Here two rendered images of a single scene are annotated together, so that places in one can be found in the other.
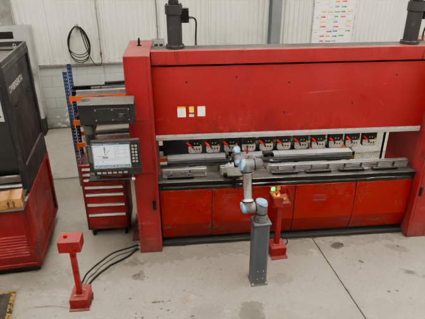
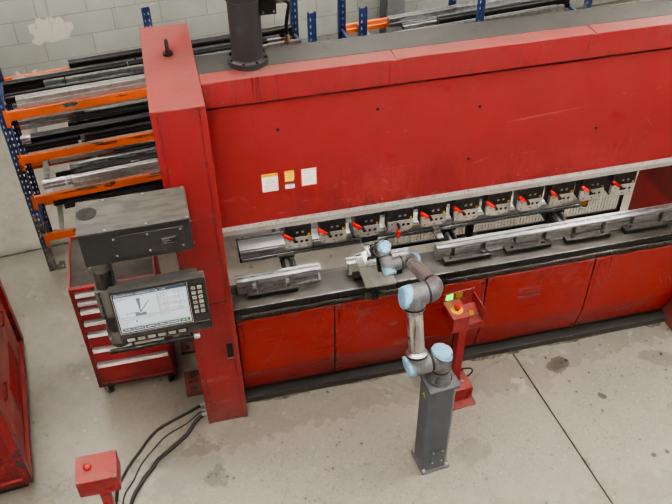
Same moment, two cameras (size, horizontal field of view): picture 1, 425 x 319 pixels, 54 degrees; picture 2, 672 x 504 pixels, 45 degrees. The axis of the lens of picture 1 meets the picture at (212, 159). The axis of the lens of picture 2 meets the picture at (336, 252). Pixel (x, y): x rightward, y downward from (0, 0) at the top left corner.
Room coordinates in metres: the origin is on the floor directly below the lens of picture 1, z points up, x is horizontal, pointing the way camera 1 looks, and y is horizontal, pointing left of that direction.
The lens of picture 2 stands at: (0.76, 0.44, 4.24)
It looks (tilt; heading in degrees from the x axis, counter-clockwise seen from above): 42 degrees down; 352
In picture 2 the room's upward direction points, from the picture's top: 1 degrees counter-clockwise
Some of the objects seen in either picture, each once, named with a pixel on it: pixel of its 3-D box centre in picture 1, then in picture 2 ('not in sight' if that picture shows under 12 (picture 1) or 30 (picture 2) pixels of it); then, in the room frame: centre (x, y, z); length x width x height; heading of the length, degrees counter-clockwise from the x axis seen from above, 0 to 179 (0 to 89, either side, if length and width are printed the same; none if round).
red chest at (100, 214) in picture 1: (108, 192); (126, 314); (4.51, 1.30, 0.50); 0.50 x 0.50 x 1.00; 5
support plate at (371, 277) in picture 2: (234, 169); (375, 270); (4.15, -0.24, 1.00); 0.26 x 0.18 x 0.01; 5
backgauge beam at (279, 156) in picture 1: (261, 156); (417, 221); (4.63, -0.60, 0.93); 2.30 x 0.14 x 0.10; 95
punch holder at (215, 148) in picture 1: (212, 143); (331, 226); (4.28, 0.00, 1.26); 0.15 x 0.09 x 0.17; 95
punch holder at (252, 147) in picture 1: (248, 142); (398, 215); (4.31, -0.40, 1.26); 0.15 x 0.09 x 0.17; 95
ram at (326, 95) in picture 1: (293, 100); (485, 134); (4.36, -0.88, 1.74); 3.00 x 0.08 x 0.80; 95
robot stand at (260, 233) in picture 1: (258, 251); (434, 420); (3.49, -0.48, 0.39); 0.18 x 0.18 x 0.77; 11
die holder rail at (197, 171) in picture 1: (184, 171); (278, 278); (4.25, 0.32, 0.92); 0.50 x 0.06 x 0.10; 95
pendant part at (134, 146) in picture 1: (116, 156); (161, 303); (3.64, 0.92, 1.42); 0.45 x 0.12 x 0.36; 96
